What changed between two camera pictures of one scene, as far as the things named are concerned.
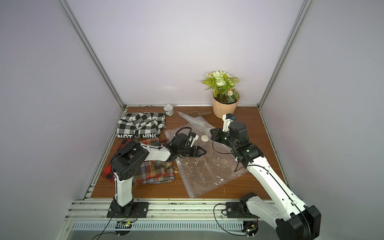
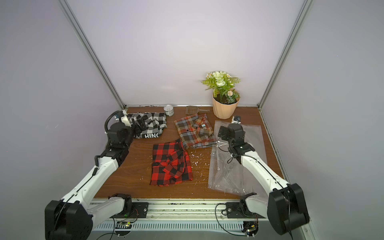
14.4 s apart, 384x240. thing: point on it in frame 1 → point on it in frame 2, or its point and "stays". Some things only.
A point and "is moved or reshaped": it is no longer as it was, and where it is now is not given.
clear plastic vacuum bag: (212, 170) → (226, 174)
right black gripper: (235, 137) stays
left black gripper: (197, 154) → (142, 127)
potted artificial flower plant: (225, 97) stays
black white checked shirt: (143, 125) stays
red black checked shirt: (108, 173) is moved or reshaped
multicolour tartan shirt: (154, 171) → (195, 132)
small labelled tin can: (169, 110) stays
